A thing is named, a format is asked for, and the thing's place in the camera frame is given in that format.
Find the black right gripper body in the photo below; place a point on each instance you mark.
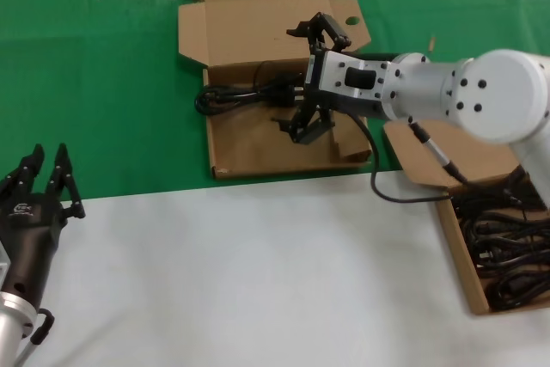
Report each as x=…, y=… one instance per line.
x=320, y=99

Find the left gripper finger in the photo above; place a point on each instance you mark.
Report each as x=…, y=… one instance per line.
x=62, y=182
x=28, y=173

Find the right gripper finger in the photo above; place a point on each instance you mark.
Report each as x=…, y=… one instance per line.
x=328, y=27
x=307, y=126

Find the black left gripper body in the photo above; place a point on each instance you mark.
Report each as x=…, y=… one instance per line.
x=26, y=246

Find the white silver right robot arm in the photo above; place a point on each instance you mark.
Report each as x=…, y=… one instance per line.
x=494, y=92

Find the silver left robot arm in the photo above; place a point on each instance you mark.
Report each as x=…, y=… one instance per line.
x=10, y=324

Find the cardboard box with holed flap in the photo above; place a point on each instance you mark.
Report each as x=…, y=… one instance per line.
x=249, y=143

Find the green table cloth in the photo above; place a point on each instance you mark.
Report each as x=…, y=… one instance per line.
x=86, y=83

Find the small wood splinter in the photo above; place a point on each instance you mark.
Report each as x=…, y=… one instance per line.
x=432, y=42

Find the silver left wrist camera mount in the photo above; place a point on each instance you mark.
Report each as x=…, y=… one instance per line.
x=3, y=264

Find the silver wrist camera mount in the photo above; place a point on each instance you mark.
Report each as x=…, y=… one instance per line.
x=3, y=264
x=339, y=79

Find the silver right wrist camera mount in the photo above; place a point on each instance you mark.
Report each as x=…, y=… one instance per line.
x=339, y=79

